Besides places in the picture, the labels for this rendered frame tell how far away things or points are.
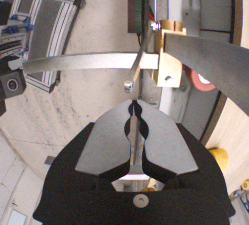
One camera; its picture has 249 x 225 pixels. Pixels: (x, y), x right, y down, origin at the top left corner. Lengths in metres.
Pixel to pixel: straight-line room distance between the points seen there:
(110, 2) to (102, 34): 0.29
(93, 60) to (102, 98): 1.04
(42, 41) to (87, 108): 0.81
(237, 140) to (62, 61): 0.56
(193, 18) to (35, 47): 1.08
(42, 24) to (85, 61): 0.88
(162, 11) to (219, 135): 0.40
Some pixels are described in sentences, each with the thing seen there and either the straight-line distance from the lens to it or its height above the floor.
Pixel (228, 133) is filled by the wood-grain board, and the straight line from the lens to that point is 0.44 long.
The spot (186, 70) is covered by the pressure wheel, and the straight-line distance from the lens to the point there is 0.26.
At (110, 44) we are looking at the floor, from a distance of 1.13.
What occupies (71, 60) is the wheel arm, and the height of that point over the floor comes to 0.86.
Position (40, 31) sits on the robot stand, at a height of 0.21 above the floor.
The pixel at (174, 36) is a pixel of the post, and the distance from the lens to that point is 0.20.
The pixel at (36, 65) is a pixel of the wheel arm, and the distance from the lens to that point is 0.33.
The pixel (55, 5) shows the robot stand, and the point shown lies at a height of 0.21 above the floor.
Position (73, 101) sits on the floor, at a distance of 1.41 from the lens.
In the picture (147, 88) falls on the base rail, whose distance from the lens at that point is 0.46.
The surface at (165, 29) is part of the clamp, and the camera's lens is 0.25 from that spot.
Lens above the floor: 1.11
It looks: 60 degrees down
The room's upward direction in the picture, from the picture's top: 175 degrees counter-clockwise
